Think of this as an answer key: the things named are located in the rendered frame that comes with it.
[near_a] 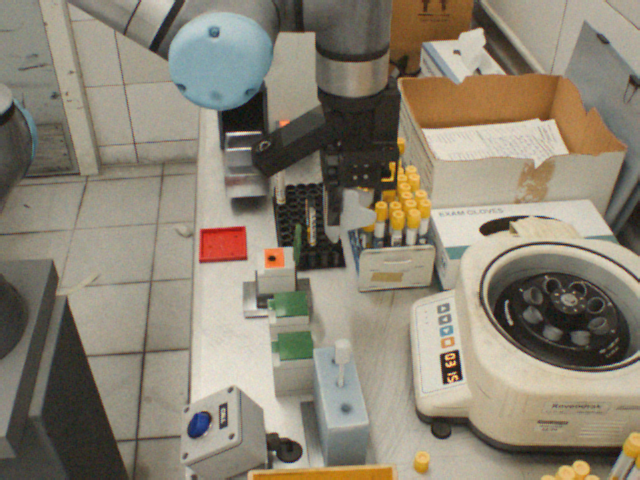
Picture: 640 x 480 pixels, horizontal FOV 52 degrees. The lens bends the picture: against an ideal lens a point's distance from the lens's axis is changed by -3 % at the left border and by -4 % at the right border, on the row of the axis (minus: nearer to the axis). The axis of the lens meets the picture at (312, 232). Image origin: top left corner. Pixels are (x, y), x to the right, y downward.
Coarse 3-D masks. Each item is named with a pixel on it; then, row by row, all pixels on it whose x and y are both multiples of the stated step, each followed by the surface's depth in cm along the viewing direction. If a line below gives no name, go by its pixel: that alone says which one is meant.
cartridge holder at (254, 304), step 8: (256, 272) 89; (296, 272) 89; (256, 280) 88; (296, 280) 88; (304, 280) 91; (248, 288) 90; (256, 288) 87; (296, 288) 87; (304, 288) 90; (248, 296) 89; (256, 296) 86; (264, 296) 86; (272, 296) 86; (248, 304) 88; (256, 304) 87; (264, 304) 87; (312, 304) 88; (248, 312) 87; (256, 312) 87; (264, 312) 87; (312, 312) 88
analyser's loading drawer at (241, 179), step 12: (228, 120) 119; (240, 120) 119; (252, 120) 119; (228, 132) 115; (240, 132) 115; (252, 132) 109; (228, 144) 110; (240, 144) 110; (228, 156) 106; (240, 156) 106; (228, 168) 107; (240, 168) 107; (252, 168) 107; (228, 180) 102; (240, 180) 103; (252, 180) 103; (264, 180) 103; (228, 192) 104; (240, 192) 104; (252, 192) 104; (264, 192) 105
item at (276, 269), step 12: (264, 252) 86; (276, 252) 86; (288, 252) 86; (264, 264) 84; (276, 264) 84; (288, 264) 84; (264, 276) 84; (276, 276) 85; (288, 276) 85; (264, 288) 86; (276, 288) 86; (288, 288) 86
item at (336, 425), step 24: (336, 384) 67; (312, 408) 76; (336, 408) 65; (360, 408) 65; (312, 432) 73; (336, 432) 64; (360, 432) 64; (312, 456) 71; (336, 456) 67; (360, 456) 67
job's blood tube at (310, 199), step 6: (306, 198) 90; (312, 198) 91; (306, 204) 91; (312, 204) 90; (306, 210) 91; (312, 210) 91; (306, 216) 92; (312, 216) 92; (306, 222) 93; (312, 222) 92; (312, 228) 93; (312, 234) 94; (312, 240) 94
